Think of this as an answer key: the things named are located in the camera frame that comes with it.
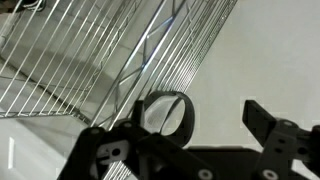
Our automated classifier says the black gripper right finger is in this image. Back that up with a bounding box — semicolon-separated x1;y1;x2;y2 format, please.
242;99;320;180

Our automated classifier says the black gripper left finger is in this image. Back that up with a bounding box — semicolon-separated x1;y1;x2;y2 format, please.
58;99;158;180

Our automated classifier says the white panel door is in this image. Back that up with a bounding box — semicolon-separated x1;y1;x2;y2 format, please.
0;114;88;180

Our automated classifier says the chrome wire shoe rack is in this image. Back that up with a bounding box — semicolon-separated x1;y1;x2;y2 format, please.
0;0;239;180

